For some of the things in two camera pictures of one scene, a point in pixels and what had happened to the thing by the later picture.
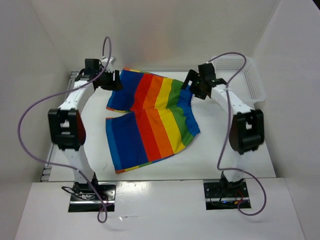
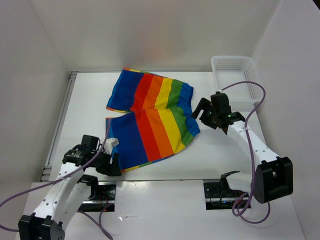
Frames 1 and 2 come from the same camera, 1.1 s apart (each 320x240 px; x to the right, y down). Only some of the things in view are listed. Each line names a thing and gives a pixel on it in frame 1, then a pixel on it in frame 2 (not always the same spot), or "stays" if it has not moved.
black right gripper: (192, 76) -> (203, 104)
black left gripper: (116, 84) -> (112, 169)
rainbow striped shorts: (161, 122) stays
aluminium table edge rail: (47, 169) stays
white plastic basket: (248, 83) stays
